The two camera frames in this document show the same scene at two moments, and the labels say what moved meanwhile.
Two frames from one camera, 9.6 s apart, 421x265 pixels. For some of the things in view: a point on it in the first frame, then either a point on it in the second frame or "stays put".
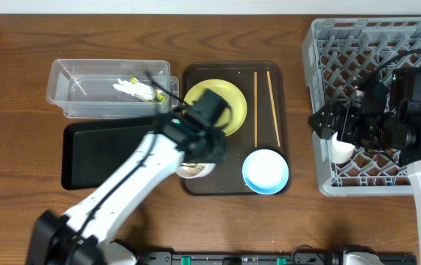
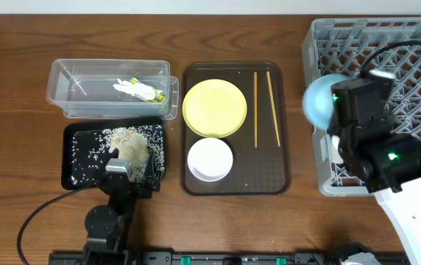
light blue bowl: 265,171 -> 317,99
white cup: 341,152 stays put
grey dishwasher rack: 338,54 stays put
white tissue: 135,88 stays put
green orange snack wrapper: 160,96 stays put
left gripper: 203,150 -> 130,185
